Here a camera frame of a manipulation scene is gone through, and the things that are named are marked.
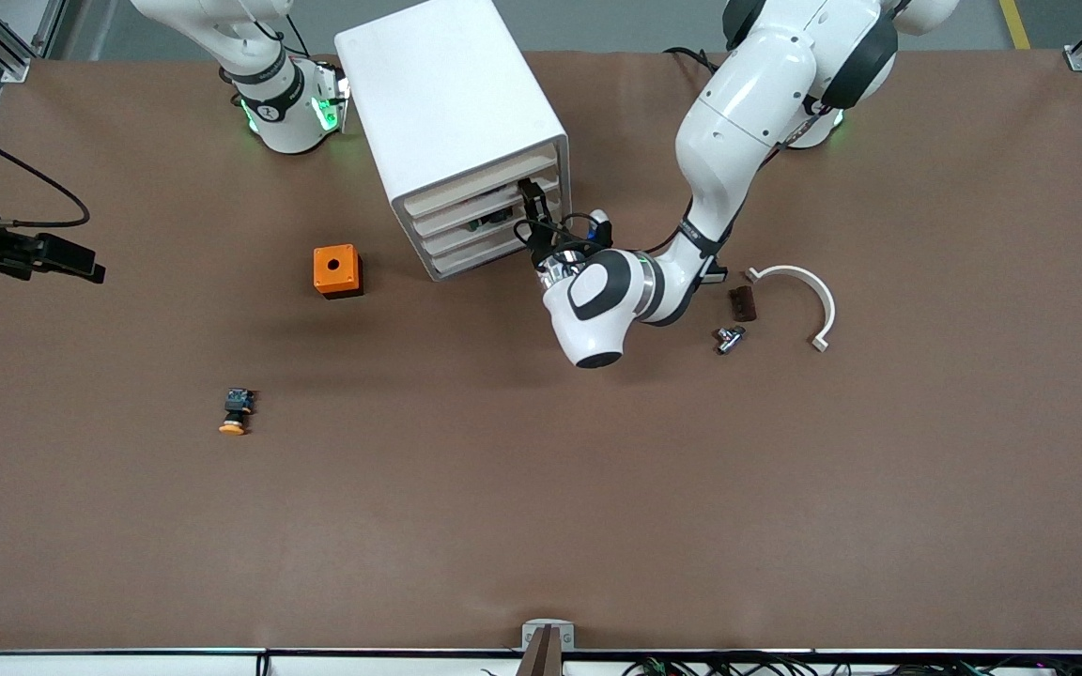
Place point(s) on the white table edge rail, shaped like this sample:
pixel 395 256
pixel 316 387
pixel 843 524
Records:
pixel 128 665

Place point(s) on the brown camera support bar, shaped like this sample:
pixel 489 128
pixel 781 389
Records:
pixel 541 657

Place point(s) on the dark brown cylinder block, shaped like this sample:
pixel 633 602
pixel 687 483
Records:
pixel 743 304

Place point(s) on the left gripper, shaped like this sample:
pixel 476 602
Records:
pixel 543 253

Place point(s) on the grey metal mounting bracket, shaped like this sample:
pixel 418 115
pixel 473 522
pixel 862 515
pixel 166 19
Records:
pixel 567 629

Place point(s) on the green black electronic component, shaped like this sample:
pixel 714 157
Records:
pixel 494 221

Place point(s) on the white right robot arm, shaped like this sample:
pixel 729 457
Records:
pixel 283 113

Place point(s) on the brown table cover sheet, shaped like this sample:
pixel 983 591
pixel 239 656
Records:
pixel 541 488

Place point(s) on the yellow mushroom push button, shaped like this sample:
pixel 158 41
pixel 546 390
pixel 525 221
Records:
pixel 239 404

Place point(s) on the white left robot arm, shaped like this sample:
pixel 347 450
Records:
pixel 748 113

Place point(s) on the orange box with hole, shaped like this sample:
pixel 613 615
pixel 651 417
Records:
pixel 323 258

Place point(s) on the chrome tee pipe fitting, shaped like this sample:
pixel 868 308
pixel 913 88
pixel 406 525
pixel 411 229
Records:
pixel 729 340

